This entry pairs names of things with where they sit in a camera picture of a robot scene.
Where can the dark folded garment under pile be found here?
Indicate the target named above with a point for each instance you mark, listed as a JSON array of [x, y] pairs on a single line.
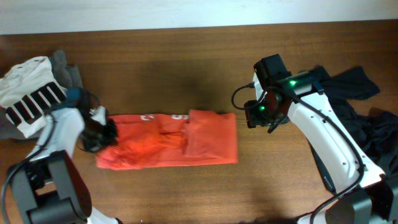
[[25, 140]]

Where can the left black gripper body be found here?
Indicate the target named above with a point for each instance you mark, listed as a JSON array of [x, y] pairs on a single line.
[[98, 136]]

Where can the white shirt with black letters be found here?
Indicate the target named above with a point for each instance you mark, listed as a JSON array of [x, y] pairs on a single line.
[[28, 90]]

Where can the black garment with grey band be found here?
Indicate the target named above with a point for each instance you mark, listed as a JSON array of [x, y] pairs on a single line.
[[375, 134]]

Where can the orange t-shirt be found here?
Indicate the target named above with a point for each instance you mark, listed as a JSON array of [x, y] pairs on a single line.
[[199, 138]]

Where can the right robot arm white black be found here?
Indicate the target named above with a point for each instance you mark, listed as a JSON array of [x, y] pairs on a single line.
[[363, 193]]

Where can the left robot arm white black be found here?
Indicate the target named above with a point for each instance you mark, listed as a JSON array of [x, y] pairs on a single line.
[[46, 185]]

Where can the grey folded garment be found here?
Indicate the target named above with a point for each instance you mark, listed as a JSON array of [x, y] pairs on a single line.
[[68, 76]]

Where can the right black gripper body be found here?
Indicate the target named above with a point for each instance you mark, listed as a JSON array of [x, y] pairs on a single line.
[[263, 114]]

